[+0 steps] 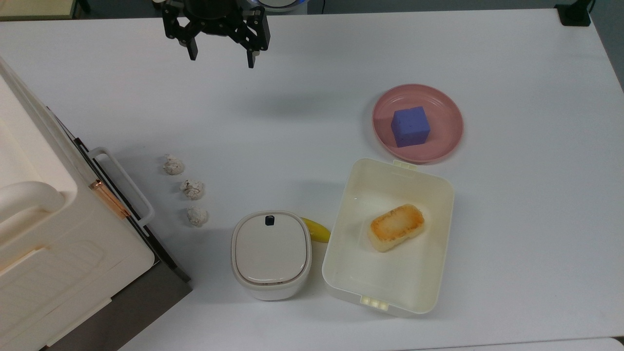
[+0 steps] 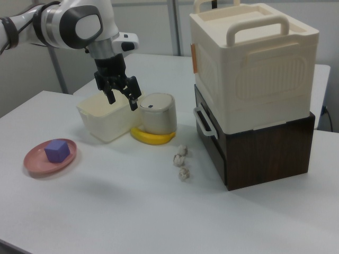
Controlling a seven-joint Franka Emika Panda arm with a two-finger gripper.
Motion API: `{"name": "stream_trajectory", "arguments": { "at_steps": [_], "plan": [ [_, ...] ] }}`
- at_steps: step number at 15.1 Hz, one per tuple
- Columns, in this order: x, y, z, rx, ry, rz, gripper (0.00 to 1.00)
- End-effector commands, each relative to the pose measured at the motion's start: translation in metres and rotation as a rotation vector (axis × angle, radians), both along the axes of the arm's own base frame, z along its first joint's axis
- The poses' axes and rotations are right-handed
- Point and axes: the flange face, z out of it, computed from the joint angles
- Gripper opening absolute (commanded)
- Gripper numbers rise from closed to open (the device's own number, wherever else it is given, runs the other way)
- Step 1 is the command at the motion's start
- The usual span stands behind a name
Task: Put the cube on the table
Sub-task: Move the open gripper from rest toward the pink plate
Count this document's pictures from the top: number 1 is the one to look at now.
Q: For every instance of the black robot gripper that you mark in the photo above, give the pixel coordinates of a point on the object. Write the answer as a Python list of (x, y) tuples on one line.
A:
[(212, 17)]

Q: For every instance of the purple foam cube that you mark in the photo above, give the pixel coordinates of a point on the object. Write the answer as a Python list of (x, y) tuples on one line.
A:
[(410, 126)]

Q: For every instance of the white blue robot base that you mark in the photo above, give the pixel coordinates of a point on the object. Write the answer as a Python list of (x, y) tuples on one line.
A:
[(280, 4)]

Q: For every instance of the crumpled white paper ball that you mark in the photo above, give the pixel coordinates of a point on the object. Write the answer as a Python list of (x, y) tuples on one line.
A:
[(198, 217), (173, 165), (192, 189)]

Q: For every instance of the wooden side table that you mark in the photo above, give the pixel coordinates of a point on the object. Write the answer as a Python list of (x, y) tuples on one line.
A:
[(34, 9)]

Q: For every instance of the yellow banana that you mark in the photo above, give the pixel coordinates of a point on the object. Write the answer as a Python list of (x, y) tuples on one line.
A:
[(317, 230)]

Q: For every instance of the white lidded pot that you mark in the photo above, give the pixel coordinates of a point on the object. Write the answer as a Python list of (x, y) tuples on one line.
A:
[(271, 253)]

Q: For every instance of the pink round plate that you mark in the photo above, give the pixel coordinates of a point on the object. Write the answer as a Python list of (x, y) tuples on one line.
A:
[(438, 141)]

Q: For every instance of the toasted bread piece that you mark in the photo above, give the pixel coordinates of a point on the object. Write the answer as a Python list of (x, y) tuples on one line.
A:
[(396, 227)]

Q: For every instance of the white toy oven appliance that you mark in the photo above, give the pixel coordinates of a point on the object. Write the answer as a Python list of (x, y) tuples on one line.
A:
[(53, 243)]

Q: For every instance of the grey base board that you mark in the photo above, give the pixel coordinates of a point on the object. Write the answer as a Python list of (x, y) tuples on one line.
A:
[(146, 302)]

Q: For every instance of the cream plastic lunch box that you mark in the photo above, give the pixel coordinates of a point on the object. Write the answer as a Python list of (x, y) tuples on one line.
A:
[(390, 278)]

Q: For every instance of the black clamp mount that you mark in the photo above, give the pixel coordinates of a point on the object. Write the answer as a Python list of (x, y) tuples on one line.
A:
[(575, 13)]

